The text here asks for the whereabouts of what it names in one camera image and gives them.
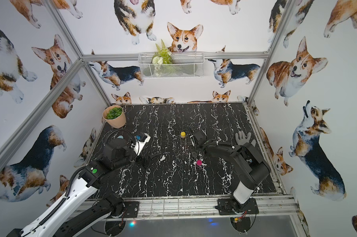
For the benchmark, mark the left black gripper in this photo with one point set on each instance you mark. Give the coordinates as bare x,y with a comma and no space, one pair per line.
144,158

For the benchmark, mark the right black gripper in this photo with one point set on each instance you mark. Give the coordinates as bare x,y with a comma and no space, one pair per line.
192,152

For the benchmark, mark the yellow paint jar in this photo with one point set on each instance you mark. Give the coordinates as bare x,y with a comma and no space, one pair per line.
183,134

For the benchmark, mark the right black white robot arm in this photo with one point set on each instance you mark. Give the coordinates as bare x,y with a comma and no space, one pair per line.
249,165

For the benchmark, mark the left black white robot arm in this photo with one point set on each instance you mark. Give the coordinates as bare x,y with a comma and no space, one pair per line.
56,221

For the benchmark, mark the grey rubber glove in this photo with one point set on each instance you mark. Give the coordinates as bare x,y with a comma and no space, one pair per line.
241,138

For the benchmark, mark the beige pot with green plant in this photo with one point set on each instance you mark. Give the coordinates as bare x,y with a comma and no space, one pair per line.
114,116

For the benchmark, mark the green fern plant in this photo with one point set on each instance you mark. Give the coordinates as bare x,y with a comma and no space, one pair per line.
162,55

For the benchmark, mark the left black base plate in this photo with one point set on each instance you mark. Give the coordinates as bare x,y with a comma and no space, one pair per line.
128,209

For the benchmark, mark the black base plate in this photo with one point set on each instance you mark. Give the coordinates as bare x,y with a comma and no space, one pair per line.
233,207
128,209

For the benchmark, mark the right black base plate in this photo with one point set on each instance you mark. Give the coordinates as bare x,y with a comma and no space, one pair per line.
233,207

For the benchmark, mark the white wire wall basket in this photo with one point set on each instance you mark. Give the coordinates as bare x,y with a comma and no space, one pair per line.
176,65

